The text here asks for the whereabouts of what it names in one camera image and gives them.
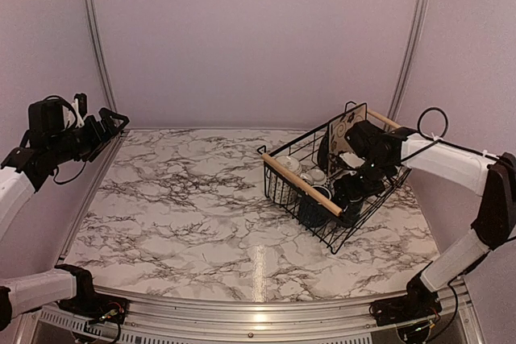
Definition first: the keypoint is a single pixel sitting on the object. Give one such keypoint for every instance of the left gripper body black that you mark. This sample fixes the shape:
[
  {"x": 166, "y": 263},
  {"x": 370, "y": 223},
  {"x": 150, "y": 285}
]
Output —
[{"x": 85, "y": 145}]

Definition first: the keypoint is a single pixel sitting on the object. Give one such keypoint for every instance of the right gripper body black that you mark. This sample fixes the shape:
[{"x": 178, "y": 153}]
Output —
[{"x": 372, "y": 172}]

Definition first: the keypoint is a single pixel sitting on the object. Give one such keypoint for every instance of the dark green mug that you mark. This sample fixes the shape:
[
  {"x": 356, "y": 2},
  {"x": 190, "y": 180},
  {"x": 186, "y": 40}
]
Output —
[{"x": 349, "y": 195}]

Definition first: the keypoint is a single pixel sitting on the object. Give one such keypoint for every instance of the dark blue mug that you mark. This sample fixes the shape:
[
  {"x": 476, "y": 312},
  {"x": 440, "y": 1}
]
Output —
[{"x": 311, "y": 214}]

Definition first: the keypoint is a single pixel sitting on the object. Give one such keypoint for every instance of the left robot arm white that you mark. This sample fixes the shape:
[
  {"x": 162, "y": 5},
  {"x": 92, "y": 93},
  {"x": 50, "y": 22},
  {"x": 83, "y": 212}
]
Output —
[{"x": 56, "y": 135}]

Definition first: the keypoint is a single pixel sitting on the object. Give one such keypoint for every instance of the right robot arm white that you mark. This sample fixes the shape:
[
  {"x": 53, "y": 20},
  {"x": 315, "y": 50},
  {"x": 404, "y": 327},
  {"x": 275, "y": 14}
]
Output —
[{"x": 467, "y": 196}]

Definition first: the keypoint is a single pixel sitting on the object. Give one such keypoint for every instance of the square patterned plate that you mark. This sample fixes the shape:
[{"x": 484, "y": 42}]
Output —
[{"x": 337, "y": 129}]

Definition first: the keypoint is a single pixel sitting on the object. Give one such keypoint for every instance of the black round plate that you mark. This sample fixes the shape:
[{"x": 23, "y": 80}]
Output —
[{"x": 323, "y": 153}]

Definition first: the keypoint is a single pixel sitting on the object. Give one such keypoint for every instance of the white patterned mug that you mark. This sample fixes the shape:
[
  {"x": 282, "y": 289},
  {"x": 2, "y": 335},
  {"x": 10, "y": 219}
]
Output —
[{"x": 279, "y": 189}]

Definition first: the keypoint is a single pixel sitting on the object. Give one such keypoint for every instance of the rear wooden rack handle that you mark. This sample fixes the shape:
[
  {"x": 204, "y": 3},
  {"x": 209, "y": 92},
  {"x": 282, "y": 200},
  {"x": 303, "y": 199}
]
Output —
[{"x": 388, "y": 122}]

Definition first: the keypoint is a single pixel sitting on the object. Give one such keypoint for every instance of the wooden rack handle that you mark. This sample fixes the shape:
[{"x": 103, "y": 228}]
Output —
[
  {"x": 388, "y": 122},
  {"x": 301, "y": 184}
]

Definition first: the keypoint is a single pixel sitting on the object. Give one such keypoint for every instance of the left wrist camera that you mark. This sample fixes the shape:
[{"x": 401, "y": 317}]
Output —
[{"x": 80, "y": 107}]

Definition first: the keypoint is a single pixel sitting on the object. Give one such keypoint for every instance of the black wire dish rack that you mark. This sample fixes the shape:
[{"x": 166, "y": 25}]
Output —
[{"x": 333, "y": 179}]

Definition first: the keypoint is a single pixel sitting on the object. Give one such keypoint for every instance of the front wooden rack handle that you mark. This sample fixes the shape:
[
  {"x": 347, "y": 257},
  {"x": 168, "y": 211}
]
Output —
[{"x": 301, "y": 184}]

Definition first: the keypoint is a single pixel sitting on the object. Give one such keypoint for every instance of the aluminium frame post right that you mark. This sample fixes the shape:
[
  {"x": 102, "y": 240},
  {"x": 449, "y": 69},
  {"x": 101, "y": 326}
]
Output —
[{"x": 415, "y": 33}]

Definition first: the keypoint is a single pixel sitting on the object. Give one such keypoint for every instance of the aluminium frame post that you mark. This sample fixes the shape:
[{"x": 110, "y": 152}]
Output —
[
  {"x": 415, "y": 33},
  {"x": 99, "y": 57}
]

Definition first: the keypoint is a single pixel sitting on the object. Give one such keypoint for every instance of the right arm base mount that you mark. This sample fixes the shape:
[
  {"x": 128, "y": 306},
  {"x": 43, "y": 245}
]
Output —
[{"x": 418, "y": 302}]

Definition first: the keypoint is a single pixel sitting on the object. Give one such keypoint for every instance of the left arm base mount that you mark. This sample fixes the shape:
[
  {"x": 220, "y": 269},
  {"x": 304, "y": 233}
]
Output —
[{"x": 88, "y": 302}]

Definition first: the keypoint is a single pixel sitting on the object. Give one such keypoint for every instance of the aluminium frame post left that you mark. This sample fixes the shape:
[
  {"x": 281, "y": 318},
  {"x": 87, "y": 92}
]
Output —
[{"x": 99, "y": 57}]

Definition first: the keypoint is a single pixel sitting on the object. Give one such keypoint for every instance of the aluminium front table rail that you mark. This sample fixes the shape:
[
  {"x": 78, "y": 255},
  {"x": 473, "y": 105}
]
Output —
[{"x": 159, "y": 319}]

